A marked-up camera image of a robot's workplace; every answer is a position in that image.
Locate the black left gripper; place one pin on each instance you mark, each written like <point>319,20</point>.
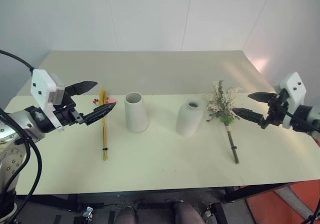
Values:
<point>67,114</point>

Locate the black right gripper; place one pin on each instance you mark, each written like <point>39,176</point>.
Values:
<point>273,111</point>

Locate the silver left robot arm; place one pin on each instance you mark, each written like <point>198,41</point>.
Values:
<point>12,131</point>

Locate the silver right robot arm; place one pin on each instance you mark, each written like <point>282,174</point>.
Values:
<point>312,116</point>

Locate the white tapered open vase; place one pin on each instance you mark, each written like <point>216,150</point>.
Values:
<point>135,114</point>

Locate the white rounded narrow-neck vase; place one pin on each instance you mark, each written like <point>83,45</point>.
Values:
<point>188,120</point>

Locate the dried white flower bouquet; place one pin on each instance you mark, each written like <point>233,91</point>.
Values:
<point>221,101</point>

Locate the yellow stem flower bundle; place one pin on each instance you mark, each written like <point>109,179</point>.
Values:
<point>104,134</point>

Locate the orange floor mat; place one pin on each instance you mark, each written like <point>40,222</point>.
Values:
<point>305,194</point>

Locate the silver metal clamp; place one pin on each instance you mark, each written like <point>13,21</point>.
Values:
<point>88,211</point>

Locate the dark rounded shape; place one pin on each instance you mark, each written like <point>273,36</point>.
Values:
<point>188,212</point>

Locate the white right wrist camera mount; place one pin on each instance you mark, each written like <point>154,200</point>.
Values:
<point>295,84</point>

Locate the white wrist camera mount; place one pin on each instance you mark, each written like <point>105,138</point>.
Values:
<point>41,82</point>
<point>295,84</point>

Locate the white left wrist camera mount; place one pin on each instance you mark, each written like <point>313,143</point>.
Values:
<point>41,82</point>

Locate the black metal table frame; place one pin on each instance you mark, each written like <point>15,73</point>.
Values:
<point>252,190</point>

